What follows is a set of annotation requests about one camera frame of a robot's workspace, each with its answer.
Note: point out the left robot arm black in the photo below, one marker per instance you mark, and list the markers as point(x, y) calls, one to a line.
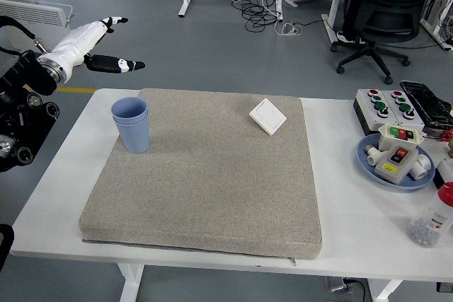
point(21, 104)

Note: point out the beige switch with yellow label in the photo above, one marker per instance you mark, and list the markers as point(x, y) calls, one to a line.
point(393, 171)

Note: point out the white pipe fitting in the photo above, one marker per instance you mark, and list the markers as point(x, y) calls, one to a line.
point(373, 157)
point(423, 169)

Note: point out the white and black box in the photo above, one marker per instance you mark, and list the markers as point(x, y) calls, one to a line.
point(446, 169)

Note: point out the black office chair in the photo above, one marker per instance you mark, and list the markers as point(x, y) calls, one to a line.
point(389, 15)

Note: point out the clear jar with red lid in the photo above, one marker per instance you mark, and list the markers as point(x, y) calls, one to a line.
point(430, 220)

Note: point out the white push-button control box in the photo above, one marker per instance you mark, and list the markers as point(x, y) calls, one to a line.
point(415, 123)
point(368, 114)

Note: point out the person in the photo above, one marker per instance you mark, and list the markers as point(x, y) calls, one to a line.
point(350, 15)

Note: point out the small red object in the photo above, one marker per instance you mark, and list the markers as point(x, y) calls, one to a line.
point(447, 136)

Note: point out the white desk frame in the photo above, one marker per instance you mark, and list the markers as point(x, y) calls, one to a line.
point(433, 29)

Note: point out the blue round plate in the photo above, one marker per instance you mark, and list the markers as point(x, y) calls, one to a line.
point(364, 164)

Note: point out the black keyboard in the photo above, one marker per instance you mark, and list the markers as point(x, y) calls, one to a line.
point(426, 104)

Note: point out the beige switch green red buttons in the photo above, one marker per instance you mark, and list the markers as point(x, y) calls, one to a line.
point(385, 139)

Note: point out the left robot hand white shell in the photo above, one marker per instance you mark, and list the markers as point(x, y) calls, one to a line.
point(76, 42)

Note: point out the grey-brown cushion mat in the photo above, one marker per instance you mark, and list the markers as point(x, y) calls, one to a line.
point(219, 181)

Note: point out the blue ribbed plastic cup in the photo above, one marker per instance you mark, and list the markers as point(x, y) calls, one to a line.
point(134, 139)
point(129, 108)

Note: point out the power strip under table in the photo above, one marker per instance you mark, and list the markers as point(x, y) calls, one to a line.
point(336, 284)

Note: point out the white table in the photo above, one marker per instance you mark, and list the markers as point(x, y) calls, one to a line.
point(354, 231)

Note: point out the white wall switch plate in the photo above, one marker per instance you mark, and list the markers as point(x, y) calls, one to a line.
point(268, 116)

